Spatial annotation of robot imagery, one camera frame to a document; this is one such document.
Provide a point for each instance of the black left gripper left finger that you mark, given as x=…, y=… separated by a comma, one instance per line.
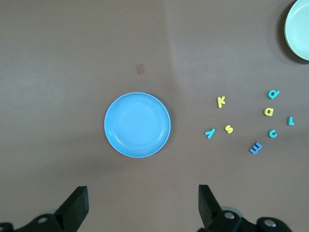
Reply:
x=72, y=207

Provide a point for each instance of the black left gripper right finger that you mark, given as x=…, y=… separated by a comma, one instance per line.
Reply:
x=210, y=210

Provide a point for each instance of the teal foam letter Y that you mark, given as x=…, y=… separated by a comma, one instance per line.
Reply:
x=210, y=134

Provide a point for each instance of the yellow foam letter S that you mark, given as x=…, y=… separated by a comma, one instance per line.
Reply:
x=228, y=128

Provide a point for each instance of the yellow foam letter K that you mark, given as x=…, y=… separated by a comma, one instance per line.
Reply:
x=219, y=102

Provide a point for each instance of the blue foam letter E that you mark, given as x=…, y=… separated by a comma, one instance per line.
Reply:
x=255, y=148

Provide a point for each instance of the teal foam letter c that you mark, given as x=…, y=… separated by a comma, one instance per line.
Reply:
x=269, y=134

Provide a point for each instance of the blue plate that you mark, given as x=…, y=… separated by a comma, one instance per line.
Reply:
x=137, y=125

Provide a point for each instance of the yellow foam letter a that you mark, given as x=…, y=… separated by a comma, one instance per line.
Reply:
x=271, y=111

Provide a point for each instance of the teal foam letter L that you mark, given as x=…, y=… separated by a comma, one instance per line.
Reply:
x=289, y=120

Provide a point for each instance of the teal foam letter d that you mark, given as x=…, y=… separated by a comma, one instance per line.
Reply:
x=274, y=95

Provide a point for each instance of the brown table cover sheet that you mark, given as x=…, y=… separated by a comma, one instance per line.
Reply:
x=72, y=72

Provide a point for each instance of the small brown tape patch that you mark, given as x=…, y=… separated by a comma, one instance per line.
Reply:
x=140, y=68

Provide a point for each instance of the pale green plate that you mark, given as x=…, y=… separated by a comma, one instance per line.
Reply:
x=299, y=29

